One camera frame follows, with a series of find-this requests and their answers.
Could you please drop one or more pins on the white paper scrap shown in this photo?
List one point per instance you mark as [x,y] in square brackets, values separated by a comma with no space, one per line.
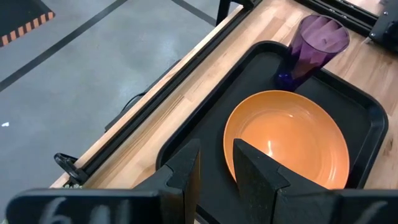
[5,124]

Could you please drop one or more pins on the black hazard-striped floor mat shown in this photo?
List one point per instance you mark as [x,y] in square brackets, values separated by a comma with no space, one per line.
[18,15]

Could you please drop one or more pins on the black plastic tray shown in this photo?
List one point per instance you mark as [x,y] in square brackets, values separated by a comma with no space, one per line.
[217,130]

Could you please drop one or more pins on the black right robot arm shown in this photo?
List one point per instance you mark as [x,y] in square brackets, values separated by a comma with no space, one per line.
[385,28]

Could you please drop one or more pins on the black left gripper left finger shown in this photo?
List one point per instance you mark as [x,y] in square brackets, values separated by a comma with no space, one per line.
[186,168]

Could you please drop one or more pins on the orange plate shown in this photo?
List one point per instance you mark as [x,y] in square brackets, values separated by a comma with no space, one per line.
[295,133]

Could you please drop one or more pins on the purple faceted cup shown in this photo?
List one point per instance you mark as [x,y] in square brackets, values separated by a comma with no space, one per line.
[314,46]

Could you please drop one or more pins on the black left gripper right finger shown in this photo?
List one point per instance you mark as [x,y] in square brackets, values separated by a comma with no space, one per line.
[255,177]

